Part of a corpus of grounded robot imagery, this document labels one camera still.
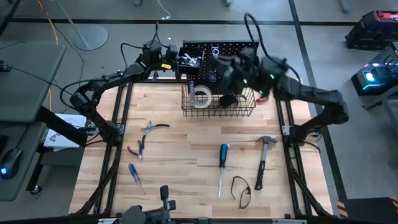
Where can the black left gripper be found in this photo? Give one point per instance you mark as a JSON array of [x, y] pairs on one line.
[[170, 57]]

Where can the silver pegboard hook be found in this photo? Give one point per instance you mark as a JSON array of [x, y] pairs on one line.
[[215, 46]]

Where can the black crate with red top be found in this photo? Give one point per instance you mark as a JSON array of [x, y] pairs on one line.
[[370, 34]]

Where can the white masking tape roll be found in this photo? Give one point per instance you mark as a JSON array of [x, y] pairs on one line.
[[200, 88]]

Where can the grey round stand base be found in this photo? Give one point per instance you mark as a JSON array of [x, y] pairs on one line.
[[91, 37]]

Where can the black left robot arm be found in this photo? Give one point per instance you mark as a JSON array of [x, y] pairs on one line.
[[105, 81]]

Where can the black computer with coloured lights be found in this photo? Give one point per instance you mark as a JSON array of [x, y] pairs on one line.
[[373, 81]]

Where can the silver wrenches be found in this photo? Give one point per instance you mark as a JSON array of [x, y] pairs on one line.
[[190, 58]]

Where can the grey desk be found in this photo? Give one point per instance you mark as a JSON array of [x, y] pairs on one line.
[[25, 87]]

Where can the grey furniture foot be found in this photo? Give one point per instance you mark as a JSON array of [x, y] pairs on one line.
[[228, 2], [138, 2], [343, 4]]

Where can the black desk leg with caster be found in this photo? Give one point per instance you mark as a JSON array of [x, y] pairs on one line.
[[37, 168]]

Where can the black metal pegboard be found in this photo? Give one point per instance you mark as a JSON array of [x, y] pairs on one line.
[[230, 46]]

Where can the black computer mouse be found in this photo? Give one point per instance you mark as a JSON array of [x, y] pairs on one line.
[[11, 161]]

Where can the wide black pegboard bin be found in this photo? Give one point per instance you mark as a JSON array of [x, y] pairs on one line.
[[183, 70]]

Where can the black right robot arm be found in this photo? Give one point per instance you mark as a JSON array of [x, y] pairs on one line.
[[311, 93]]

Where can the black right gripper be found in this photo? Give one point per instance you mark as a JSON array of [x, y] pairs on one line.
[[236, 71]]

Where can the red and blue pliers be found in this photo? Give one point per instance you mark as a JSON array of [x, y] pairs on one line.
[[140, 147]]

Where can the black block with hazard stripes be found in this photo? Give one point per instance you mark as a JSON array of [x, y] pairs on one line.
[[367, 211]]

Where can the white paper sheet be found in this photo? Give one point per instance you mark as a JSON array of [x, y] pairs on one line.
[[59, 140]]

